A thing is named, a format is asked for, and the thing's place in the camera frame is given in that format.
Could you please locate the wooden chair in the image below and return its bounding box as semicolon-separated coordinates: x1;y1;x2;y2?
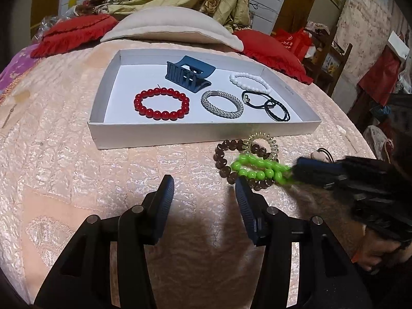
303;26;353;97

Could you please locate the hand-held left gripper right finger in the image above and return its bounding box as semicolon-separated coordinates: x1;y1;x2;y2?
235;177;374;309

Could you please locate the person's right hand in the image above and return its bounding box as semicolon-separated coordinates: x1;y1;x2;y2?
356;228;403;273

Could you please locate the gold spiral hair tie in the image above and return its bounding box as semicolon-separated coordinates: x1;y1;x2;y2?
243;131;279;161

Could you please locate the white pearl bracelet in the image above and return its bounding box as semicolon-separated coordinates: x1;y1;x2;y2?
229;73;272;93

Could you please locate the peach textured bedspread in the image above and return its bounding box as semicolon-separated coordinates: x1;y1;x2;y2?
0;39;387;309

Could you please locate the floral hanging cloth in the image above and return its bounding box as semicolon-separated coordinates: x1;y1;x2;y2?
335;0;396;81

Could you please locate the purple patterned sheet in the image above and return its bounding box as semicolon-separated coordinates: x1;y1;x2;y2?
0;43;42;94

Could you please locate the silver braided bracelet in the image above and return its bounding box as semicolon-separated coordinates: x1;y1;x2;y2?
200;90;243;119

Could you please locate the blue hair claw clip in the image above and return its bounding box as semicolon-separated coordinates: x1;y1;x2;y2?
165;55;216;94

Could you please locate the red shopping bag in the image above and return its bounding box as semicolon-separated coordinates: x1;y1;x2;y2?
272;28;313;62

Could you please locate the red hanging cloth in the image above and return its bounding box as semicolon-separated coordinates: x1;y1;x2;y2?
357;45;403;107

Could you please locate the green bead bracelet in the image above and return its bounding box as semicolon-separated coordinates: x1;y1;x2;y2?
230;154;295;185

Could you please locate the brown bead bracelet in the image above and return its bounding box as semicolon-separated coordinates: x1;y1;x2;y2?
215;139;277;191

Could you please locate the clear plastic wrap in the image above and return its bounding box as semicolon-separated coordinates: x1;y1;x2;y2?
35;6;81;36

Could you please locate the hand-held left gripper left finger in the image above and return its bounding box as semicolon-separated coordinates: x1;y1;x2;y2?
34;174;175;309

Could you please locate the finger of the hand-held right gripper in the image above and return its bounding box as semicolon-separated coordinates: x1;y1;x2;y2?
322;179;350;190
291;157;347;186

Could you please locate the black hair tie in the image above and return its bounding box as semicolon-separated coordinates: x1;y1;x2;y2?
242;91;273;109
264;100;291;123

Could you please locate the white shallow cardboard box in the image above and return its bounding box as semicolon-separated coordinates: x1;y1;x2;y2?
88;49;323;150

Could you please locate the beige pillow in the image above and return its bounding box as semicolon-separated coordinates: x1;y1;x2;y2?
100;6;243;52

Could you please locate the red bead bracelet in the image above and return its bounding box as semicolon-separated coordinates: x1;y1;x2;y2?
133;87;190;119

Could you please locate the red fringed pillow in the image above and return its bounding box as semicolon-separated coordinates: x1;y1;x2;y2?
232;29;313;85
31;13;119;59

